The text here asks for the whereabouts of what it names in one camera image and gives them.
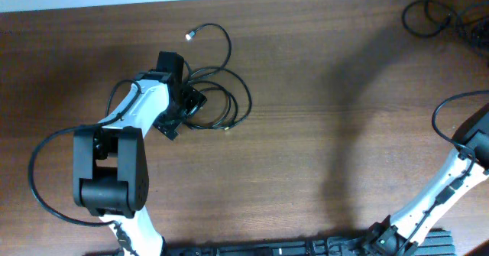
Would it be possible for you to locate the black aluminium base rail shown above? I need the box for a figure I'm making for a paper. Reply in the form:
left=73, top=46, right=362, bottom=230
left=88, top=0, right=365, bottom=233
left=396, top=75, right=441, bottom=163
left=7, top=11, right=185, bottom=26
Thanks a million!
left=163, top=231, right=456, bottom=256

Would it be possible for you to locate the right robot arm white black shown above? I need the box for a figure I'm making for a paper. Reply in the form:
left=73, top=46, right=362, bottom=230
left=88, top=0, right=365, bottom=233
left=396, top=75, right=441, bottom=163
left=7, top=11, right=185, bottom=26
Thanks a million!
left=361, top=105, right=488, bottom=255

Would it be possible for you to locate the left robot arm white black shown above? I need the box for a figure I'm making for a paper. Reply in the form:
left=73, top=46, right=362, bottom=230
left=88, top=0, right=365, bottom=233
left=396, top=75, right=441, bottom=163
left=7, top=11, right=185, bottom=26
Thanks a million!
left=73, top=51, right=206, bottom=255

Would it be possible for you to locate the black usb cable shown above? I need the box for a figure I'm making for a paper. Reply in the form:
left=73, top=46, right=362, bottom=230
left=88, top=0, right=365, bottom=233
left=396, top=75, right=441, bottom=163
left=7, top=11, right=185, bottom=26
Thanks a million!
left=400, top=0, right=489, bottom=58
left=179, top=22, right=253, bottom=131

